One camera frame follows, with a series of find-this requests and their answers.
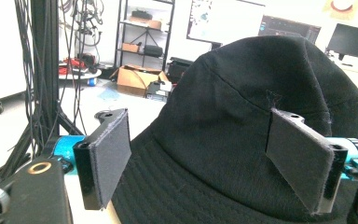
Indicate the black case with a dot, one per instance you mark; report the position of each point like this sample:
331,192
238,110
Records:
177,68

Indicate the black metal shelf rack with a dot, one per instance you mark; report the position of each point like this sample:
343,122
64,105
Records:
167,37

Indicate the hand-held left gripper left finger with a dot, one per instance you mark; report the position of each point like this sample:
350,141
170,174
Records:
110,155

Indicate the open cardboard box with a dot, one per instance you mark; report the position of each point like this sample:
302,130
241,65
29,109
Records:
132,79

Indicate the black computer monitor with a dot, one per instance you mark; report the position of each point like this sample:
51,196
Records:
351,40

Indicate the yellow poster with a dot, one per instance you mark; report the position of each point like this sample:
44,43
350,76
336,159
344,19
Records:
341,7

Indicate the whiteboard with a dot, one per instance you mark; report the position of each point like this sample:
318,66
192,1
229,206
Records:
227,18

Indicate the dark wall screen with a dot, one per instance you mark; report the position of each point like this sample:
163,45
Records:
279,26

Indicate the black bag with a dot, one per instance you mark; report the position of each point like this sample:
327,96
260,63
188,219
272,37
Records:
153,50

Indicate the small cardboard box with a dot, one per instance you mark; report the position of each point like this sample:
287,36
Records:
130,47

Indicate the blue tape roll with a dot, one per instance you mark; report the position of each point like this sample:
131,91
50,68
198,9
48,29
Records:
92,81

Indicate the black bucket hat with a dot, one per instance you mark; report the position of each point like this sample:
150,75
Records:
217,130

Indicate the white cabinet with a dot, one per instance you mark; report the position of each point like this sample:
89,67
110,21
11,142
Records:
0,46

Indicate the red tool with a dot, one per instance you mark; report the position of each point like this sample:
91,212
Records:
71,63

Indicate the round white table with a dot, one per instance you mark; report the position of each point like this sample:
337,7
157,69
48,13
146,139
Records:
84,75

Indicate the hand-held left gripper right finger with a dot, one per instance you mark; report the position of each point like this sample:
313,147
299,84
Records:
298,155

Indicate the flat cardboard box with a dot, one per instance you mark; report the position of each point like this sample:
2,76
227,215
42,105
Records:
149,23

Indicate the small white and black box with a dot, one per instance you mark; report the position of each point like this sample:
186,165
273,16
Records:
158,90

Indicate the black metal stand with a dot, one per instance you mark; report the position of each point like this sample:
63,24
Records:
45,62

